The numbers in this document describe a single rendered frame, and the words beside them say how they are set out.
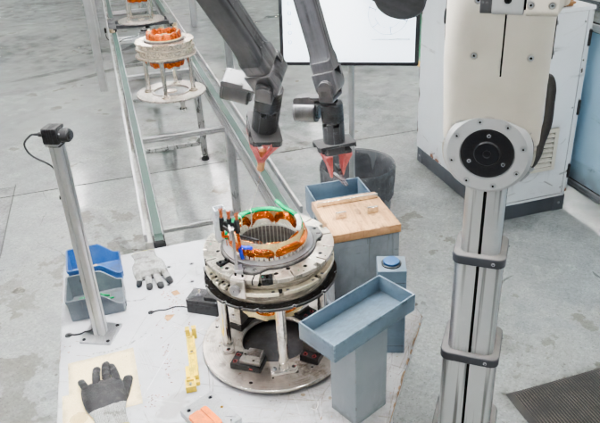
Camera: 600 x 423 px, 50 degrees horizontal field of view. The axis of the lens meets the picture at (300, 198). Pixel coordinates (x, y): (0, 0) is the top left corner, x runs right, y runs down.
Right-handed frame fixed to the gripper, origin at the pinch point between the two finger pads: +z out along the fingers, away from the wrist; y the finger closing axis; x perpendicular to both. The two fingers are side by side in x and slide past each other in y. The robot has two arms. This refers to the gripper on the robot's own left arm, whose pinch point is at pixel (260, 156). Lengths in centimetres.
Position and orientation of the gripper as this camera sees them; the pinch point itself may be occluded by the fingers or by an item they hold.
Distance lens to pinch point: 147.0
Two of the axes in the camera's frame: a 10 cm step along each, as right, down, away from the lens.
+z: -1.4, 6.8, 7.2
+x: 9.7, -0.4, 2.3
